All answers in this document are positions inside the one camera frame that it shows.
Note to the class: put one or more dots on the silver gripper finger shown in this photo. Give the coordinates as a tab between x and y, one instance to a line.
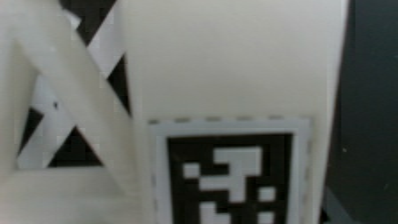
335	214

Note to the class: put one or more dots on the white chair backrest part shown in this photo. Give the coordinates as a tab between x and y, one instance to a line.
168	99

